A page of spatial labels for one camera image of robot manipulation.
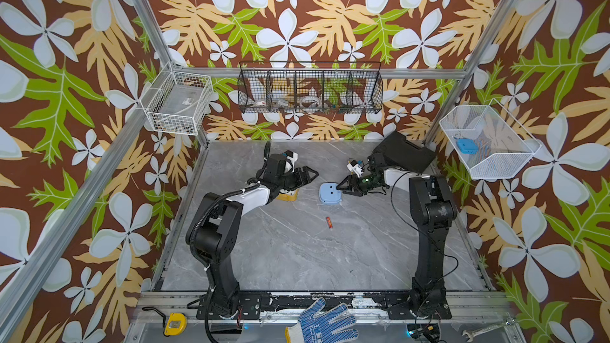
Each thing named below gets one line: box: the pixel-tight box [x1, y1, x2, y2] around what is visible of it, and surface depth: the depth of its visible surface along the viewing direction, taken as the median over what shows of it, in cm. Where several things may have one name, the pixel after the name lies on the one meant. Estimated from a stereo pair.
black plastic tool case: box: [372, 130, 437, 174], surface depth 113 cm
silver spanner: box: [461, 319, 514, 343], surface depth 72 cm
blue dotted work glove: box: [285, 296, 359, 343], surface depth 72 cm
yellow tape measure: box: [163, 312, 188, 337], surface depth 71 cm
